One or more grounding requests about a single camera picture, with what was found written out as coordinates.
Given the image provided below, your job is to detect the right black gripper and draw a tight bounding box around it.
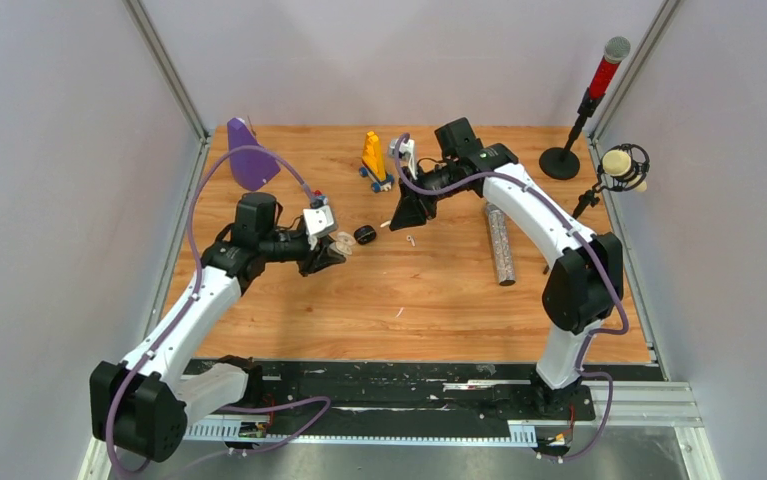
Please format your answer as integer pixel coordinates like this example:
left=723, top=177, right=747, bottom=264
left=390, top=162, right=467, bottom=232

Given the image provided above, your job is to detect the white earbud charging case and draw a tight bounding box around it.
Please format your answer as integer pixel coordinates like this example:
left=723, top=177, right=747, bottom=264
left=329, top=231, right=357, bottom=257

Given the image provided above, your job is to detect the black earbud charging case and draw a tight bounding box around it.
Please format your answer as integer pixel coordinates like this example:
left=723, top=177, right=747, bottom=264
left=353, top=225, right=377, bottom=245

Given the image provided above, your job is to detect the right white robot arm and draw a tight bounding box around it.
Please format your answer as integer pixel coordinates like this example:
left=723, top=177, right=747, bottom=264
left=387, top=118, right=627, bottom=418

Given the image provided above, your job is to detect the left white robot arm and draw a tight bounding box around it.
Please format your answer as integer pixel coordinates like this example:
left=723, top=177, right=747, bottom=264
left=89, top=192, right=347, bottom=462

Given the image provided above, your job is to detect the yellow blue toy car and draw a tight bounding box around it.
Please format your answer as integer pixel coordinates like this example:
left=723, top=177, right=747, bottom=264
left=359, top=131, right=394, bottom=193

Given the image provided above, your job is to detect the glitter silver microphone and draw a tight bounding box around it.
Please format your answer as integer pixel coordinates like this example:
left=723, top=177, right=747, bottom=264
left=484, top=203, right=516, bottom=287

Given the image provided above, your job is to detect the purple plastic wedge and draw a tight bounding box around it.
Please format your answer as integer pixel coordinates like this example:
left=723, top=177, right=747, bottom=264
left=226, top=117, right=281, bottom=191

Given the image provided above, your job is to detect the red microphone on stand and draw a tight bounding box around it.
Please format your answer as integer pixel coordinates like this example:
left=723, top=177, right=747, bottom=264
left=539, top=36, right=631, bottom=180

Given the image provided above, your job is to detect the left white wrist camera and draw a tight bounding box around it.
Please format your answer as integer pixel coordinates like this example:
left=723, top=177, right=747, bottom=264
left=302, top=205, right=338, bottom=250

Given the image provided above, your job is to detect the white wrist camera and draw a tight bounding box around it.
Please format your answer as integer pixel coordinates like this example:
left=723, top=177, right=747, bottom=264
left=302, top=205, right=338, bottom=250
left=388, top=134, right=418, bottom=180

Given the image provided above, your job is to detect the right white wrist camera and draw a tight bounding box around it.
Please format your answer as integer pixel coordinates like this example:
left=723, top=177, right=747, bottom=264
left=388, top=134, right=418, bottom=180

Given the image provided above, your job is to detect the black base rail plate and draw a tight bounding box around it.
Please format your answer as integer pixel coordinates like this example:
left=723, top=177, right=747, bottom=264
left=184, top=358, right=623, bottom=440

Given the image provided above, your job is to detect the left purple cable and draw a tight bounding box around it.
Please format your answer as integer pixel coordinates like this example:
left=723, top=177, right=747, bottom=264
left=104, top=144, right=333, bottom=477

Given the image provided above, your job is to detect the purple cable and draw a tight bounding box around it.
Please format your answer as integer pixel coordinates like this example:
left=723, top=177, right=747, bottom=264
left=393, top=133, right=631, bottom=463
left=104, top=144, right=333, bottom=477

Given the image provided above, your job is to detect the beige microphone shock mount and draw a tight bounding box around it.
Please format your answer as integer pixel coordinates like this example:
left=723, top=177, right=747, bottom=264
left=572, top=143, right=651, bottom=219

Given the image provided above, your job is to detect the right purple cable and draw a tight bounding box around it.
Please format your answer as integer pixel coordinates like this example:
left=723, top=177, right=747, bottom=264
left=393, top=133, right=631, bottom=463

